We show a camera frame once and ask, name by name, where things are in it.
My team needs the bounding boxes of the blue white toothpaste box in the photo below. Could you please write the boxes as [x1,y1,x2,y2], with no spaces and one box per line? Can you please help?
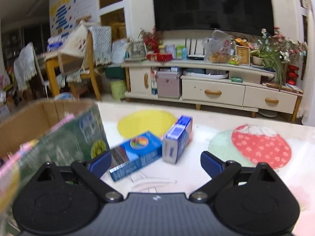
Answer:
[162,116,193,164]

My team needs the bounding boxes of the blue product box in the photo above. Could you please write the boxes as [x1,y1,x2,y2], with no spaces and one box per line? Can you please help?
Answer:
[109,131,162,182]

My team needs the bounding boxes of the green cardboard storage box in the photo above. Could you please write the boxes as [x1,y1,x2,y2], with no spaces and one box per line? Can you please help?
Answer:
[1,100,109,235]

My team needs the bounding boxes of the cream tv cabinet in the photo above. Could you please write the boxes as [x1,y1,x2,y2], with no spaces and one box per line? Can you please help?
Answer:
[122,60,303,123]

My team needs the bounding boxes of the green waste bin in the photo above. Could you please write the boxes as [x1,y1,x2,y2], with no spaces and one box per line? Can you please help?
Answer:
[110,79,127,100]

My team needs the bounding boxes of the pink storage box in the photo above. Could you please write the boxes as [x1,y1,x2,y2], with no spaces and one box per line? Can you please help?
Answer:
[157,71,182,99]

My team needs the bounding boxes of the red lantern ornament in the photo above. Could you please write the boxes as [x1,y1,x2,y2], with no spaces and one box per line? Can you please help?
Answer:
[286,65,299,86]

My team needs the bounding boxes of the wooden side table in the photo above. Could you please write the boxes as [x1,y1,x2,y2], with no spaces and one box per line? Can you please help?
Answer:
[42,24,89,99]

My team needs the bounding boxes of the green potted plant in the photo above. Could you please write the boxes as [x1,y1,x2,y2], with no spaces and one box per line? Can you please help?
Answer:
[250,38,284,84]

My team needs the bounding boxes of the framed gold picture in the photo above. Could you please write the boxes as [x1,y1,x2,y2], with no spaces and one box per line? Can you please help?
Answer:
[235,45,250,65]

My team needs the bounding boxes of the clear plastic snack bag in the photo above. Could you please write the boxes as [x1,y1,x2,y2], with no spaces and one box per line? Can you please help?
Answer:
[202,29,231,63]

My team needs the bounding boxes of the wooden chair with lace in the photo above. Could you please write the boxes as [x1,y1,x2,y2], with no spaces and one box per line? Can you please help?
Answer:
[67,25,112,101]

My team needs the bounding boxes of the red gift box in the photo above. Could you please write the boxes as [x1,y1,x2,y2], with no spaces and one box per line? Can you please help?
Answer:
[146,53,173,62]

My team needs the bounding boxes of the pink artificial flowers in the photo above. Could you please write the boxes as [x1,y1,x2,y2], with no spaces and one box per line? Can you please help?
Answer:
[260,27,308,64]

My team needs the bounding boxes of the red berry branch decoration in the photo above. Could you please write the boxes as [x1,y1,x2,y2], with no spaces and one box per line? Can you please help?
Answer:
[138,26,163,53]

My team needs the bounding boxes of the black flat television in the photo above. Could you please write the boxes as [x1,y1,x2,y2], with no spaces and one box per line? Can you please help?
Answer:
[153,0,274,35]

